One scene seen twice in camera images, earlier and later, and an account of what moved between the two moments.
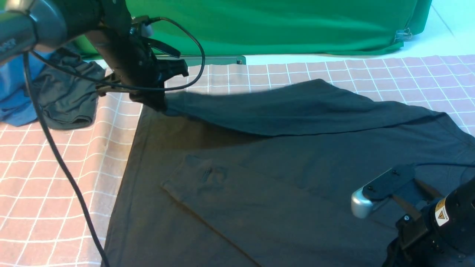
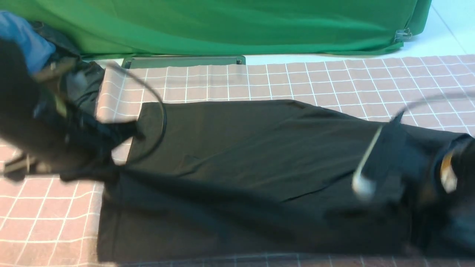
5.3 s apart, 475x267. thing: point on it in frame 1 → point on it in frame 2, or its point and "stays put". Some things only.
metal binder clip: x=403 y=33 stays put
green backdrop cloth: x=244 y=27 stays put
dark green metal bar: x=210 y=60 stays put
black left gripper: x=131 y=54 → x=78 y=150
